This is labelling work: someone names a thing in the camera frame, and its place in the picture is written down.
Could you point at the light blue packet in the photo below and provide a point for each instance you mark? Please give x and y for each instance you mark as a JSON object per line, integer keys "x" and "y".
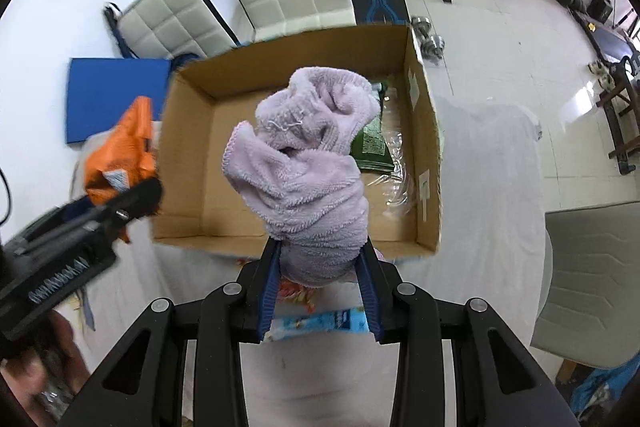
{"x": 320, "y": 322}

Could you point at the black wooden stand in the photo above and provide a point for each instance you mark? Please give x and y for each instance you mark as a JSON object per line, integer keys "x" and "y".
{"x": 620, "y": 117}

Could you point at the chrome dumbbell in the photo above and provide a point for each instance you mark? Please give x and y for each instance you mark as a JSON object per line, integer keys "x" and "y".
{"x": 432, "y": 42}

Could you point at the white padded chair left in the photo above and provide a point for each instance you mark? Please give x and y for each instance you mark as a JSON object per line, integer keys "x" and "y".
{"x": 165, "y": 22}

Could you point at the blue patterned bag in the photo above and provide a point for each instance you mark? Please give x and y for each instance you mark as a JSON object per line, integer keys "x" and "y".
{"x": 600, "y": 392}

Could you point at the clear plastic bag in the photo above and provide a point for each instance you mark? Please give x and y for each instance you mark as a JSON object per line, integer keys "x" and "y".
{"x": 397, "y": 194}

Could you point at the cardboard box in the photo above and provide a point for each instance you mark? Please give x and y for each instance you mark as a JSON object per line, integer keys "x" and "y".
{"x": 185, "y": 157}

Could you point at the orange plastic bag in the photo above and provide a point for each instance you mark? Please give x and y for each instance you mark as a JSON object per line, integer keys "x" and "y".
{"x": 135, "y": 127}

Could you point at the treadmill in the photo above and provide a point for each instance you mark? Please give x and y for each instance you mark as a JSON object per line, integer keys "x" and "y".
{"x": 610, "y": 39}

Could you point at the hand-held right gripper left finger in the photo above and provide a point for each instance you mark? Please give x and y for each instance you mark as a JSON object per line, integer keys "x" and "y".
{"x": 267, "y": 302}

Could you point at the green packet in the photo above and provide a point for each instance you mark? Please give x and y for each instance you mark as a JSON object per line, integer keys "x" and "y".
{"x": 372, "y": 147}

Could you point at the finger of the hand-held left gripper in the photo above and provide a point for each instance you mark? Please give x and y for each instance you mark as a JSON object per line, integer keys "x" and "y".
{"x": 132, "y": 202}

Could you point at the grey chair seat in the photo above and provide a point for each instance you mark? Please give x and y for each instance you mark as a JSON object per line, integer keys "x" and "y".
{"x": 590, "y": 282}

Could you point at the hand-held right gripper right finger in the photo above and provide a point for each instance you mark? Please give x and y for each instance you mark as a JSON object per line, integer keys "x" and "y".
{"x": 371, "y": 302}

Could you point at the floral cloth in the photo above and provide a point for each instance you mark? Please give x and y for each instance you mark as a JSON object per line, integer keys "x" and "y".
{"x": 295, "y": 294}

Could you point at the lilac fluffy towel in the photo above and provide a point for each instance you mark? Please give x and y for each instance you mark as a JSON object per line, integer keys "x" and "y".
{"x": 310, "y": 187}

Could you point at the person's left hand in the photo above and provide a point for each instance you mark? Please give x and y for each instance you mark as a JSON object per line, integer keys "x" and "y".
{"x": 30, "y": 382}

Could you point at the blue foam mat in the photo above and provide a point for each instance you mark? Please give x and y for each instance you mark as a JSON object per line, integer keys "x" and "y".
{"x": 110, "y": 97}

